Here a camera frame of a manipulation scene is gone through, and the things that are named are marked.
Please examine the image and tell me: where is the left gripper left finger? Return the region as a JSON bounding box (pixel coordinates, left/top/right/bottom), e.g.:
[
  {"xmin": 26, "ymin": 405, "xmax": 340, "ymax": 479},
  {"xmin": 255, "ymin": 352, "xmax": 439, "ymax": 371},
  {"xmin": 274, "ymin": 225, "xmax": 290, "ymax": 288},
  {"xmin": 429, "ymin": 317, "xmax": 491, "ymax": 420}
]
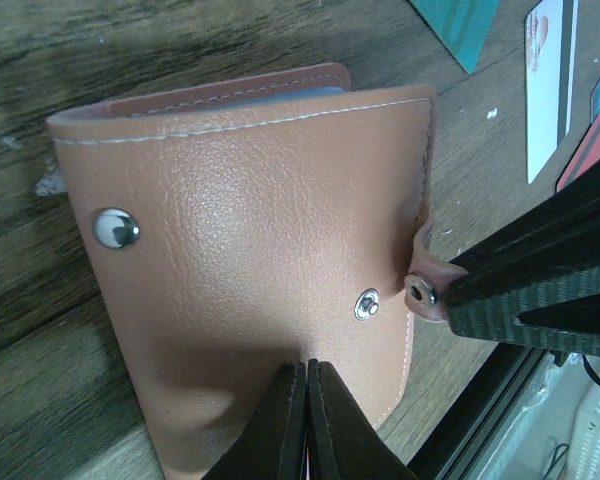
[{"xmin": 204, "ymin": 363, "xmax": 307, "ymax": 480}]

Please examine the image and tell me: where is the black aluminium front rail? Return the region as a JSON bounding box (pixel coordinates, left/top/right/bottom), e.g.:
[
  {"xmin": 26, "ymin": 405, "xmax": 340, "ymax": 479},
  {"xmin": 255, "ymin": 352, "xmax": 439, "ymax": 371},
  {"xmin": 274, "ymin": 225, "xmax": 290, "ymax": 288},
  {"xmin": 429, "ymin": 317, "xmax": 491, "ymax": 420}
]
[{"xmin": 407, "ymin": 344, "xmax": 548, "ymax": 479}]

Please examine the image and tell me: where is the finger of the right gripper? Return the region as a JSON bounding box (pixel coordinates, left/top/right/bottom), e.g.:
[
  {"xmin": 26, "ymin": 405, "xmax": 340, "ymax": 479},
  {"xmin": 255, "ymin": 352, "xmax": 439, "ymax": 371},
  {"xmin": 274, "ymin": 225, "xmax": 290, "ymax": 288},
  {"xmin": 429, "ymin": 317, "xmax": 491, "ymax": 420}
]
[
  {"xmin": 451, "ymin": 160, "xmax": 600, "ymax": 280},
  {"xmin": 444, "ymin": 249, "xmax": 600, "ymax": 357}
]

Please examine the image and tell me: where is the teal VIP card lower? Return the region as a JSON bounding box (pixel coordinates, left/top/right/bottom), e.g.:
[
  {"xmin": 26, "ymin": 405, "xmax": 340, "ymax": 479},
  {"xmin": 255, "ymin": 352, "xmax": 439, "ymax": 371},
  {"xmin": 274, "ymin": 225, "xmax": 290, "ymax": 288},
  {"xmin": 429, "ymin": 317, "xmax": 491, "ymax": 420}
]
[{"xmin": 409, "ymin": 0, "xmax": 500, "ymax": 73}]

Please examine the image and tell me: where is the pink leather card holder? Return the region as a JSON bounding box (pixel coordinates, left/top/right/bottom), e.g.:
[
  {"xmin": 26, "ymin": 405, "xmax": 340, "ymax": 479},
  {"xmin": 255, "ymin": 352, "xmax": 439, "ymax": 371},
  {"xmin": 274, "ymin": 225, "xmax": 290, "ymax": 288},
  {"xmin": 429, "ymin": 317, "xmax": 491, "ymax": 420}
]
[{"xmin": 47, "ymin": 63, "xmax": 459, "ymax": 479}]

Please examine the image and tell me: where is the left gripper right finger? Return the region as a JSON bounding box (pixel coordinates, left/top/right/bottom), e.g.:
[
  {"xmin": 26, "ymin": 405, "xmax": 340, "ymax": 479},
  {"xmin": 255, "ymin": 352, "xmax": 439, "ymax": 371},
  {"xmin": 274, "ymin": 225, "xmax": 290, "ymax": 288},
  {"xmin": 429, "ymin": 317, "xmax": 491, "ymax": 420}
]
[{"xmin": 307, "ymin": 359, "xmax": 416, "ymax": 479}]

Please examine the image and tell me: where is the white stripe card right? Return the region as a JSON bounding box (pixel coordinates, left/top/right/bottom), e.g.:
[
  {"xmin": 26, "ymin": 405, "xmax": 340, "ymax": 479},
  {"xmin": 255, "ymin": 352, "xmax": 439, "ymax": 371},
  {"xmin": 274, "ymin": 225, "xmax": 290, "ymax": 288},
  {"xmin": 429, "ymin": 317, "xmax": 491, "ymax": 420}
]
[{"xmin": 524, "ymin": 0, "xmax": 579, "ymax": 183}]

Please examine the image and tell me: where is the red card black stripe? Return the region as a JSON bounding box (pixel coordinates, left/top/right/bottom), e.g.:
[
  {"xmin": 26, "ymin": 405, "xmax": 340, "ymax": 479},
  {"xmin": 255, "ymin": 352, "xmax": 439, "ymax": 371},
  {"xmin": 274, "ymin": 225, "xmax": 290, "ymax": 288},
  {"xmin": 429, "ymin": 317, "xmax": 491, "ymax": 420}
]
[{"xmin": 555, "ymin": 113, "xmax": 600, "ymax": 193}]

